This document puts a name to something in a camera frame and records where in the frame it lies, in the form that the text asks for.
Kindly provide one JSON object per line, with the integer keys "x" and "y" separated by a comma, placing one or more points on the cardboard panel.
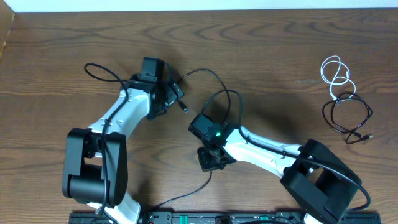
{"x": 7, "y": 16}

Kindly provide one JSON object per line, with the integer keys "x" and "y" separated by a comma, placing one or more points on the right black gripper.
{"x": 206, "y": 164}

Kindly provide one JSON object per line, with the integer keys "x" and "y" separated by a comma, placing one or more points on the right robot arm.
{"x": 317, "y": 179}

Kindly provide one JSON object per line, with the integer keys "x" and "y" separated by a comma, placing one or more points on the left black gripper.
{"x": 173, "y": 96}

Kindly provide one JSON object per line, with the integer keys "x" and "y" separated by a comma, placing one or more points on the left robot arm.
{"x": 95, "y": 169}

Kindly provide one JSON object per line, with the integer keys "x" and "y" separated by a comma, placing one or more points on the green clamp handle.
{"x": 183, "y": 219}

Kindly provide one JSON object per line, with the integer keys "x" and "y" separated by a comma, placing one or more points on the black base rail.
{"x": 284, "y": 216}

